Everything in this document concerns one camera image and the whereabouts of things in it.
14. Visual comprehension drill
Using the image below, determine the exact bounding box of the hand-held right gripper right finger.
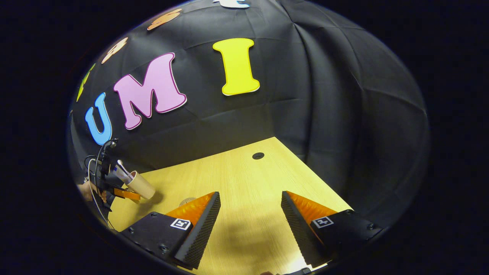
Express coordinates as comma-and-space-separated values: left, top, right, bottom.
281, 191, 384, 267

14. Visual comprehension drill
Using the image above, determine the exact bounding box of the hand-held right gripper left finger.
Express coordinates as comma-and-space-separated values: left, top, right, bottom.
120, 192, 221, 270

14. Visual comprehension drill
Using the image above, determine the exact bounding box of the white toothpaste tube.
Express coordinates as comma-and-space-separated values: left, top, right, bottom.
111, 164, 130, 184

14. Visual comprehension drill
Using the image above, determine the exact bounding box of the beige cup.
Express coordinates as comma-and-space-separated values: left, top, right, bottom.
125, 171, 156, 200

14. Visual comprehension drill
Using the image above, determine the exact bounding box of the white toothbrush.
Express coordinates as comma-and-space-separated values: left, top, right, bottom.
117, 160, 133, 180

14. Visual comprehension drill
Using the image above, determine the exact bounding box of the wooden desktop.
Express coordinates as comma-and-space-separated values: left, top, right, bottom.
108, 137, 354, 275

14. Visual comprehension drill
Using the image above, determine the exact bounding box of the black backdrop cloth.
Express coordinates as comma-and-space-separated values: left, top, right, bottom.
69, 0, 431, 230

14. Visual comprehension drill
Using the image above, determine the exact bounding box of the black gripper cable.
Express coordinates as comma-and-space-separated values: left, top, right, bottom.
84, 141, 116, 230

